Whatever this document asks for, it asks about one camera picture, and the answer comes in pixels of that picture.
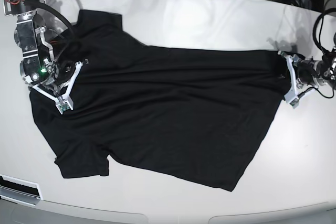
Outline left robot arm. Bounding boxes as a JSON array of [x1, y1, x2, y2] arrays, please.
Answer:
[[296, 8, 335, 99]]

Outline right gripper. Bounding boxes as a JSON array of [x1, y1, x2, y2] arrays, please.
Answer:
[[43, 56, 76, 95]]

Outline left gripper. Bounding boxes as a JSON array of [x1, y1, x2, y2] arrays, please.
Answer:
[[295, 58, 328, 89]]

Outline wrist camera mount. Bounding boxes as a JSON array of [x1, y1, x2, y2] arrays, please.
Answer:
[[31, 61, 83, 114], [278, 51, 314, 109]]

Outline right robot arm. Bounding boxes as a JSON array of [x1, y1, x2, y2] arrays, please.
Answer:
[[3, 0, 81, 97]]

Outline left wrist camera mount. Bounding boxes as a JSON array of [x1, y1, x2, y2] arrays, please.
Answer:
[[278, 51, 314, 109]]

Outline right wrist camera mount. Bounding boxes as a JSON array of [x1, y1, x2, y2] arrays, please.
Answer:
[[31, 61, 83, 114]]

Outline black t-shirt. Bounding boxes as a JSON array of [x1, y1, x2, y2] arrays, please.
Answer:
[[29, 10, 290, 191]]

